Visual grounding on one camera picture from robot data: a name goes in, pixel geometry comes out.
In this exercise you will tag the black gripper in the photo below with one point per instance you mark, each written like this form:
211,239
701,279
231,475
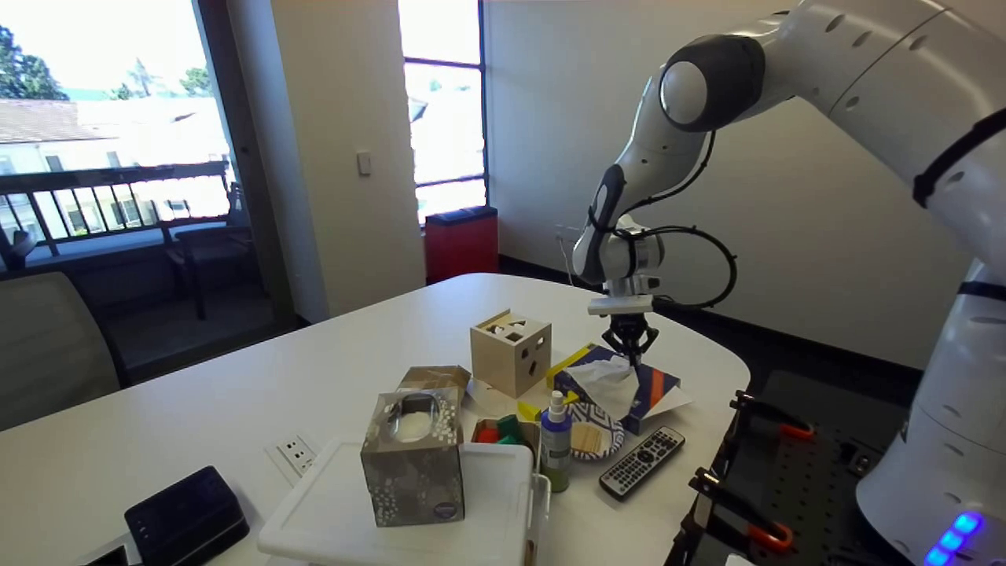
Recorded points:
630,332

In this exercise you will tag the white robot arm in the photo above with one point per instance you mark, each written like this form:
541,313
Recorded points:
915,85

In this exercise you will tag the blue book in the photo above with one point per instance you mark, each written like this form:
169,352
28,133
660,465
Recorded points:
659,391

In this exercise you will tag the round patterned plate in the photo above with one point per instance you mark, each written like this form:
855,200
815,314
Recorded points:
591,437

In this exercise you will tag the small sanitizer bottle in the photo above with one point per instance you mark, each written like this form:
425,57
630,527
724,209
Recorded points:
554,441

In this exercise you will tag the black remote control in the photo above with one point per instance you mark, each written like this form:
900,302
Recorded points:
638,464

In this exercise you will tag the wooden shape sorter box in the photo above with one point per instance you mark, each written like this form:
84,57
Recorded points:
511,349

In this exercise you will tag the upper orange black clamp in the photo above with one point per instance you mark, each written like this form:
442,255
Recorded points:
789,425

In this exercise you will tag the orange black clamp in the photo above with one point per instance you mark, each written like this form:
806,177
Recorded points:
756,530
789,425

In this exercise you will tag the colourful toy blocks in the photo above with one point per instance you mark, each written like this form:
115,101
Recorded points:
502,433

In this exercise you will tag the lower orange black clamp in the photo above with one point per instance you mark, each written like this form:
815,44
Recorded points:
756,530

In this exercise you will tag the red bin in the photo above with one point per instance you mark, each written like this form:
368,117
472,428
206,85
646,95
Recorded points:
460,243

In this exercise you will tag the grey tissue box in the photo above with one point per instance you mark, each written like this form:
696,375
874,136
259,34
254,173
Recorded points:
411,475

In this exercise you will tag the table power outlet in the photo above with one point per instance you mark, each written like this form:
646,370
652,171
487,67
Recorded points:
297,453

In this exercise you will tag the dark patio chair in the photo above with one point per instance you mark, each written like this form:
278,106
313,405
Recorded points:
193,243

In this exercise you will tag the black tablet device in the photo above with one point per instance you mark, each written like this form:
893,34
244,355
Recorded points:
186,523

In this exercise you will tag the grey chair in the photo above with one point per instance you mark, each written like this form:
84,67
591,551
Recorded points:
51,349

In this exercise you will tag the wall light switch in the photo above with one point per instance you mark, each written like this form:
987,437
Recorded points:
363,161

